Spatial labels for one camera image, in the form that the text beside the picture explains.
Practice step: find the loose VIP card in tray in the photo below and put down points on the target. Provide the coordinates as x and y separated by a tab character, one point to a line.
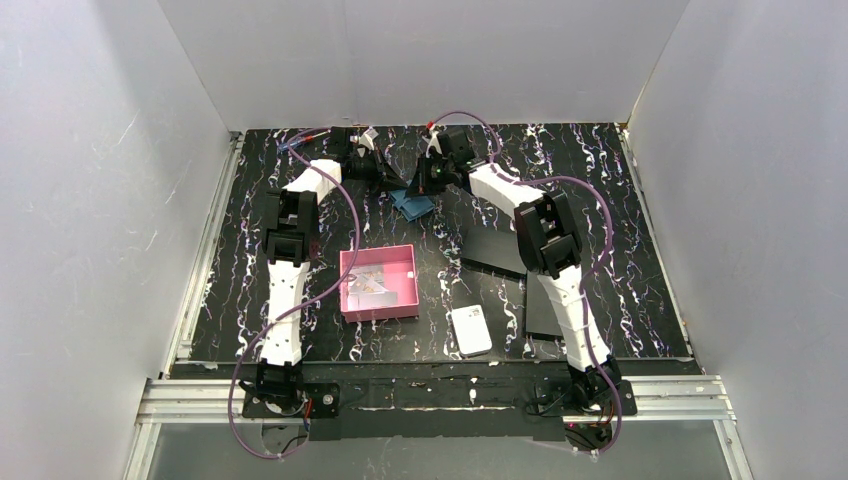
366	278

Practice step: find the flat black rectangular box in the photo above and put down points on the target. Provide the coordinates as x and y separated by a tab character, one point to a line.
540	318

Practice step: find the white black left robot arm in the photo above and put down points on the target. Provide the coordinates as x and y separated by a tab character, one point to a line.
290	237

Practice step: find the white small box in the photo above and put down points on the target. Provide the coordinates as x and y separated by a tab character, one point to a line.
471	330

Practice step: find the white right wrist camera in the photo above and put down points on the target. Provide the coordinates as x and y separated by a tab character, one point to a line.
433	137

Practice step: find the pink plastic tray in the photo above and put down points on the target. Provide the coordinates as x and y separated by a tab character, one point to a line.
400	272

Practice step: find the dark grey perforated box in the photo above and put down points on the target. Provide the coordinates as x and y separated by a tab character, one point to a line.
490	250

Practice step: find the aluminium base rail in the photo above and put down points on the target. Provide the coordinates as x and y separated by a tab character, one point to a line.
467	426

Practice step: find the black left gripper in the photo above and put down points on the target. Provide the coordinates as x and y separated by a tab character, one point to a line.
370	168

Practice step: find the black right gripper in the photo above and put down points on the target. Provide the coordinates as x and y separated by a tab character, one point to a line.
431	173

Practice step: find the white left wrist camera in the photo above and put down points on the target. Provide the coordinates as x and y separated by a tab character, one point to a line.
365	142

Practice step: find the blue red handled screwdriver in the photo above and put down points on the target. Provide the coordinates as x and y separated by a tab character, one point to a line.
295	143

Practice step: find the blue leather card holder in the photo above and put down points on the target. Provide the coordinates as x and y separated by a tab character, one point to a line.
411	208

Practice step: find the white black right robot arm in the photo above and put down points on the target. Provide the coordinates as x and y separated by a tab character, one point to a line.
549	245

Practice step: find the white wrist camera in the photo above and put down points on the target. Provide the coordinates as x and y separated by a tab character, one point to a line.
433	137
365	142

